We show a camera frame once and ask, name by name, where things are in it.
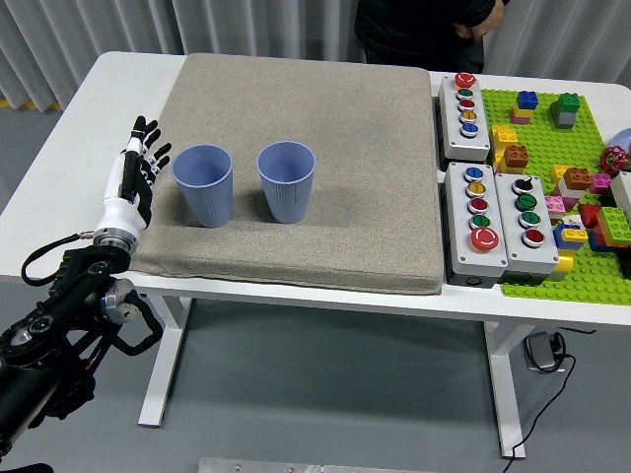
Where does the person's hand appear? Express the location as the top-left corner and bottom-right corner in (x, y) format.
(453, 0), (505, 41)

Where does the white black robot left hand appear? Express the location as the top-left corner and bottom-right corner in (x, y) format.
(94, 115), (173, 236)

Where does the blue ribbed plastic cup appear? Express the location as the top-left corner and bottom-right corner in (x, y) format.
(256, 141), (316, 226)
(172, 143), (234, 229)

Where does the person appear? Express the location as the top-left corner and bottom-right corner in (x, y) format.
(353, 0), (507, 75)

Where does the grey five-button control box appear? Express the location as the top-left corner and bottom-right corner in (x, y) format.
(437, 72), (493, 163)

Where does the green toy brick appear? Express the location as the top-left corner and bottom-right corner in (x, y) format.
(549, 93), (583, 117)
(596, 206), (631, 247)

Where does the orange toy brick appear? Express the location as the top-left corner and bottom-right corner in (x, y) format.
(501, 144), (531, 173)
(562, 167), (595, 192)

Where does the green studded baseplate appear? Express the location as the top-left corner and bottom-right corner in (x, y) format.
(480, 87), (631, 306)

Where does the white table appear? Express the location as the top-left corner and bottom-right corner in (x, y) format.
(0, 51), (631, 460)

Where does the pale blue plate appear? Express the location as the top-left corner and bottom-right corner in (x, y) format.
(609, 127), (631, 157)

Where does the red valve handwheel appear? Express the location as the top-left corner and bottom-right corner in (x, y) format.
(599, 146), (628, 174)

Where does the white pleated curtain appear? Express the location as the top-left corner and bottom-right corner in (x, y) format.
(0, 0), (631, 112)

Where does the grey-brown fabric mat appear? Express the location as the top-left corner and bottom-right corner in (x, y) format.
(111, 52), (446, 297)

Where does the red toy brick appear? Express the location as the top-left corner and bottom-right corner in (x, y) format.
(577, 203), (603, 230)

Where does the white box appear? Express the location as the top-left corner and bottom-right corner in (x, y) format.
(609, 170), (631, 213)

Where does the grey box with emergency stop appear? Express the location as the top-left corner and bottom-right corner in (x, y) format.
(443, 161), (509, 290)

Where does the grey power adapter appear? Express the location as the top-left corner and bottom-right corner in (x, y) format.
(523, 330), (567, 373)

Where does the grey box with selector switch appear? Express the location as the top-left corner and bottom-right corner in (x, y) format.
(492, 171), (561, 286)

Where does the black power cable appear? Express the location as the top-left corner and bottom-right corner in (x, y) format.
(507, 352), (578, 460)

